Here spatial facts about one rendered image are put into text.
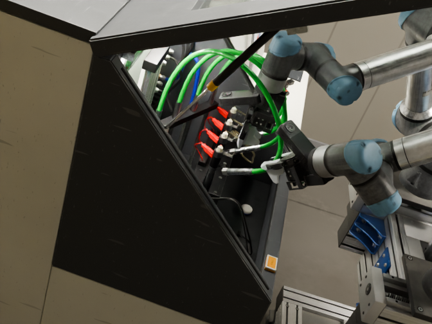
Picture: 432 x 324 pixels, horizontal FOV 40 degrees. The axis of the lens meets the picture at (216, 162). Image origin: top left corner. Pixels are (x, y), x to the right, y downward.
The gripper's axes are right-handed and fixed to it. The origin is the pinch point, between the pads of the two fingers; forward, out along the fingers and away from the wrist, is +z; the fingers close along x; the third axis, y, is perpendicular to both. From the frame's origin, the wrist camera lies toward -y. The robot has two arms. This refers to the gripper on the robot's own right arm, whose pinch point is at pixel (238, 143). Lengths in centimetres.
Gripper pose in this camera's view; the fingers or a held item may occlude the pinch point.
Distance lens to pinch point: 170.5
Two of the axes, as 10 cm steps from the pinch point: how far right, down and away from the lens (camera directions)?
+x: 1.9, -5.4, 8.2
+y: 9.4, 3.5, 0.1
